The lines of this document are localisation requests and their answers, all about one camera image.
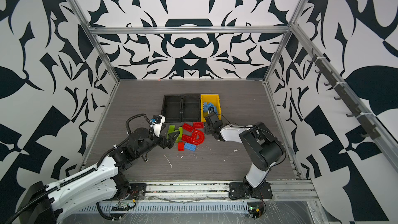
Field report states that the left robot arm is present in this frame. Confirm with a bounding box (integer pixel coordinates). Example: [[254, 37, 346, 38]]
[[6, 114, 180, 224]]

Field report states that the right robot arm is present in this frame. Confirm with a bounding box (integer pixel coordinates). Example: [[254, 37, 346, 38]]
[[204, 113, 286, 200]]

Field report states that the green lego brick right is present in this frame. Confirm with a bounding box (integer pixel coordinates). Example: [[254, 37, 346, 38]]
[[176, 127, 183, 143]]

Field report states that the green flat lego plate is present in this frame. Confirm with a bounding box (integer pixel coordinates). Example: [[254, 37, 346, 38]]
[[167, 125, 175, 135]]

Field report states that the small red lego brick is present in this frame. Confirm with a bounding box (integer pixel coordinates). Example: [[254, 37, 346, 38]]
[[178, 142, 184, 151]]

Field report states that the red lego brick left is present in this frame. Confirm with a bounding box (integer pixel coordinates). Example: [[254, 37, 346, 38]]
[[182, 123, 194, 132]]

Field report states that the red lego brick top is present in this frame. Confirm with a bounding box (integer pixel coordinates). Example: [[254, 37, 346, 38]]
[[193, 122, 204, 129]]

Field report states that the red arch lego piece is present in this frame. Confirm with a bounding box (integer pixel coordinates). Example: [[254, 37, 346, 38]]
[[181, 129, 205, 145]]

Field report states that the yellow bin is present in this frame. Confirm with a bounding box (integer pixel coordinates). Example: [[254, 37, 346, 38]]
[[201, 94, 222, 122]]

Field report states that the middle black bin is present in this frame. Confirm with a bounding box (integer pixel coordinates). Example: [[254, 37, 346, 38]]
[[181, 94, 201, 122]]

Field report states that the black bin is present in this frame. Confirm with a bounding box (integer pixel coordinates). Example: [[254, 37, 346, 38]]
[[161, 94, 182, 123], [181, 94, 201, 122]]

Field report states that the left black bin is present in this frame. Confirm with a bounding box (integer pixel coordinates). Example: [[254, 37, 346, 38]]
[[161, 94, 182, 123]]

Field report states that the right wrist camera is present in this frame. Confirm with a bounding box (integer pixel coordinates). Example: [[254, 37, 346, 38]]
[[207, 106, 217, 114]]

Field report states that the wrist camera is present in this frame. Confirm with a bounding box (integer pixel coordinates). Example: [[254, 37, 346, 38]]
[[150, 115, 165, 138], [207, 106, 217, 114]]

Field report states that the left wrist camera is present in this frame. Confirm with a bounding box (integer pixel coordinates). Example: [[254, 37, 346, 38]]
[[150, 115, 165, 138]]

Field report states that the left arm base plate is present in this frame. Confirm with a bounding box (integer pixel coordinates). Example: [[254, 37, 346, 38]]
[[114, 183, 147, 200]]

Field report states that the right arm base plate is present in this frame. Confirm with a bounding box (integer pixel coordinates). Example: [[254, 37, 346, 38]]
[[229, 182, 273, 200]]

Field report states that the wall hook rack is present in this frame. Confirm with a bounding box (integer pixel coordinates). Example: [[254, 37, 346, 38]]
[[309, 54, 381, 140]]

